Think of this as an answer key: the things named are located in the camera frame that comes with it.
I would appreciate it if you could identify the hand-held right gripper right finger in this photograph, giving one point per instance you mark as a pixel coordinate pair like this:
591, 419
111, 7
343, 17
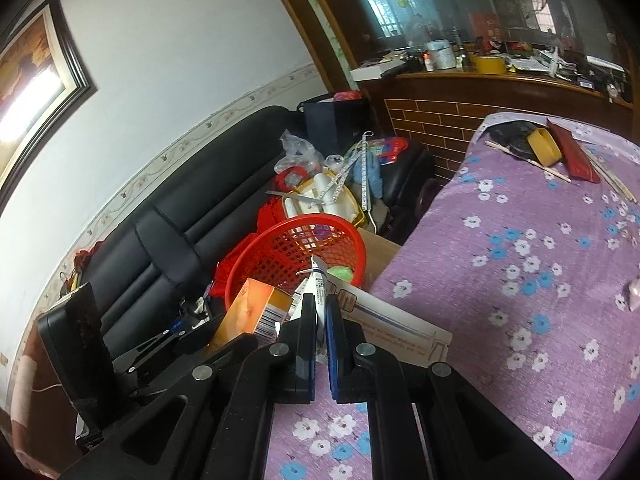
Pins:
336, 350

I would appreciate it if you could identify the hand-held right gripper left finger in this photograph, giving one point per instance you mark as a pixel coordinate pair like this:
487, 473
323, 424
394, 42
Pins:
305, 345

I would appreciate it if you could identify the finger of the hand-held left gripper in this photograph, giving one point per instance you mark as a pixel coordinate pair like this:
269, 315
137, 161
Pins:
165, 347
160, 380

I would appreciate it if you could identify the long white box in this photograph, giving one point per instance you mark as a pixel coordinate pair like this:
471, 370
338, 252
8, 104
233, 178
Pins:
395, 325

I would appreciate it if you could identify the orange cardboard box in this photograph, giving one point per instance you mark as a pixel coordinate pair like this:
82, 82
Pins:
250, 310

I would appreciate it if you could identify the white squeezed tube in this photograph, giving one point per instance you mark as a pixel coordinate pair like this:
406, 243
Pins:
320, 280

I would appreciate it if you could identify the green wrapper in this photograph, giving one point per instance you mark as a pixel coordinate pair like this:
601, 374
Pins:
341, 273

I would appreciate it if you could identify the red plastic mesh basket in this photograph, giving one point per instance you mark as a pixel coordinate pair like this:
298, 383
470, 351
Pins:
270, 250

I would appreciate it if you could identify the brown printed cloth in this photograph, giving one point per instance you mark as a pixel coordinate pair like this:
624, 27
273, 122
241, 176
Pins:
25, 400

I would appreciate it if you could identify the brown cardboard box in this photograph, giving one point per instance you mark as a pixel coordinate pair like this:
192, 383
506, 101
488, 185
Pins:
382, 255

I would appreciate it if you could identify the black leather sofa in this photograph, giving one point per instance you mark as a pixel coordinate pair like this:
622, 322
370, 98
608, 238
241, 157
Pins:
165, 220

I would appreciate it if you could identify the white yellow plastic container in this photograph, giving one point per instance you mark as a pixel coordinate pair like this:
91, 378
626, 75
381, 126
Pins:
345, 205

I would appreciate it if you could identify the yellow measuring tape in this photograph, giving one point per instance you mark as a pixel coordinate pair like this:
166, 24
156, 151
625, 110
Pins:
365, 180

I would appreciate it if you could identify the light blue cloth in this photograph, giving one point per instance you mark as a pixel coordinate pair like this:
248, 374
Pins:
375, 177

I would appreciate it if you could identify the clear plastic bag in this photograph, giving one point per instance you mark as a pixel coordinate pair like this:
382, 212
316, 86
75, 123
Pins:
300, 152

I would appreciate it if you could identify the purple floral tablecloth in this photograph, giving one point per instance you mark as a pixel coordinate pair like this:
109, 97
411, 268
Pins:
525, 285

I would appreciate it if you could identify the red blue toy package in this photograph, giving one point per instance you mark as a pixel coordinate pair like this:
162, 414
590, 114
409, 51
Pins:
387, 150

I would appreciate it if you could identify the dark blue paper bag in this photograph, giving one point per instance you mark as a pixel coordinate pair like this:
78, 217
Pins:
335, 125

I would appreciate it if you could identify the wooden counter with brick panel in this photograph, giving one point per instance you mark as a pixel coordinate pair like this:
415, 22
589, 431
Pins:
430, 120

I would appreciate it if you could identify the red plastic bag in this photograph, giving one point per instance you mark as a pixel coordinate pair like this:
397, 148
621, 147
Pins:
346, 96

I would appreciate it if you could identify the dark framed picture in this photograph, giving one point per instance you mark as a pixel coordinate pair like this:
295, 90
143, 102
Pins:
40, 100

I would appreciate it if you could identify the pale wooden stick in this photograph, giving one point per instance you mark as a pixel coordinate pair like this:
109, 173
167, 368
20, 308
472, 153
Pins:
525, 160

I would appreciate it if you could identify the white flat box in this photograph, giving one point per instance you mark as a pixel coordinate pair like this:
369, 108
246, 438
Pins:
370, 71

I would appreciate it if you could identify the black flat item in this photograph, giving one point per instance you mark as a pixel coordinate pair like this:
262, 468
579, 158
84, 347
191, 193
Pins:
400, 69

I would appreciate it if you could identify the yellow tape roll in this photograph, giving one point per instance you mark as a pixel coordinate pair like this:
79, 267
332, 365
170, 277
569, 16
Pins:
545, 147

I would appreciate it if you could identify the white bottle with red cap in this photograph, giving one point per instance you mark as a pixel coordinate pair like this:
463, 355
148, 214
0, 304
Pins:
426, 62

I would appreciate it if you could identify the red flat pouch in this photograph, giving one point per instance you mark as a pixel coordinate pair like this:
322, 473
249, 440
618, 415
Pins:
575, 152

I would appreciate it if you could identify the metal pot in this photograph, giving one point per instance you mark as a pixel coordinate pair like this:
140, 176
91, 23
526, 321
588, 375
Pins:
440, 55

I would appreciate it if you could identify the pale flat ruler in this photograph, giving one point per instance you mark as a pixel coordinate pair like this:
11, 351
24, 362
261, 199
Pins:
610, 175

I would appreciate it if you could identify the red decoration box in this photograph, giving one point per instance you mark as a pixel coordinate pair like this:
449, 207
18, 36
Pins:
484, 25

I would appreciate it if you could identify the white toy airplane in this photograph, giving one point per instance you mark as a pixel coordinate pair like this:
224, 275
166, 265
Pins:
557, 62

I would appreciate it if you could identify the small round figure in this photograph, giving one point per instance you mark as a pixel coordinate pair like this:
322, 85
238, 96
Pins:
613, 91

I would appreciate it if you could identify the etched glass partition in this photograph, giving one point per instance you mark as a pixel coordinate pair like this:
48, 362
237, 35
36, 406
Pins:
525, 0

